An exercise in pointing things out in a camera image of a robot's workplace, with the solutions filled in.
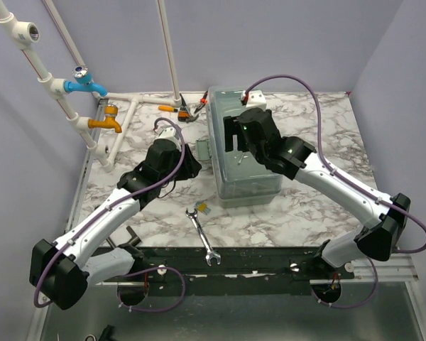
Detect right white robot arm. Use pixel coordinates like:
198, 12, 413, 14
223, 108, 410, 278

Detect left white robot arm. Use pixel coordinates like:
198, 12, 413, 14
29, 138, 202, 310

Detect yellow hex key set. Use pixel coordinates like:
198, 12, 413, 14
195, 201, 211, 215

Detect orange black long-nose pliers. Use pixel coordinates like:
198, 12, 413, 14
194, 91, 208, 114

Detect orange plastic tap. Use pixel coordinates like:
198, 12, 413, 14
87, 104, 122, 134

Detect silver socket bar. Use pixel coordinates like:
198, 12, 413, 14
106, 225, 141, 248

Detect silver open-end wrench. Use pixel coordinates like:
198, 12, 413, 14
185, 208, 221, 266

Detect blue plastic tap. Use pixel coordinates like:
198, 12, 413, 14
63, 65, 108, 97

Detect white pvc pipe assembly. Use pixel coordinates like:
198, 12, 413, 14
0, 1, 181, 172

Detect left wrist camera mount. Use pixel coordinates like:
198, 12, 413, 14
157, 126, 180, 144

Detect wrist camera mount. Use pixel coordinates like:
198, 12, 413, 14
157, 126, 180, 144
240, 90, 267, 110

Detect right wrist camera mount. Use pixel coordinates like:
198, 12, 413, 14
240, 90, 267, 110

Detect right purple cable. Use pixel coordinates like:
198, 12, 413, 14
243, 74, 426, 309

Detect purple cable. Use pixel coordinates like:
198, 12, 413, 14
243, 74, 426, 309
33, 117, 187, 314

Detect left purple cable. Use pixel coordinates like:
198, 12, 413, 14
33, 117, 187, 314

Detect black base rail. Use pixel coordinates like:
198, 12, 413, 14
81, 246, 358, 302

